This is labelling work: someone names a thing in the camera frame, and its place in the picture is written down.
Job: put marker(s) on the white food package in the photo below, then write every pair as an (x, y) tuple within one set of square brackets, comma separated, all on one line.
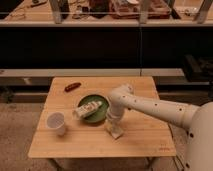
[(86, 109)]

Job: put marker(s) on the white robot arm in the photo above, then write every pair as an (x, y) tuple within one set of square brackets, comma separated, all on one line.
[(196, 120)]

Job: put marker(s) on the white sponge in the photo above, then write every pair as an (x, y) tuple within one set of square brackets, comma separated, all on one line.
[(115, 132)]

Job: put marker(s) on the brown sausage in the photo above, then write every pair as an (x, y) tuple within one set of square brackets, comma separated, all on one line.
[(72, 86)]

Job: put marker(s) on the wooden folding table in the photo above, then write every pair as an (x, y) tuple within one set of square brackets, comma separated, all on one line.
[(143, 136)]

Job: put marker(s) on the clear plastic cup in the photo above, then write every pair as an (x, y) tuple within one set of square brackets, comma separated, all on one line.
[(56, 123)]

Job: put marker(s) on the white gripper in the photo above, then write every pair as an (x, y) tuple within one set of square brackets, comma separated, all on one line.
[(112, 122)]

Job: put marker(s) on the green plate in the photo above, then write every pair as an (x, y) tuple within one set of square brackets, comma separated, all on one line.
[(100, 114)]

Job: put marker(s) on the long workbench shelf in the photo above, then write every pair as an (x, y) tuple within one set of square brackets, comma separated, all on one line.
[(106, 13)]

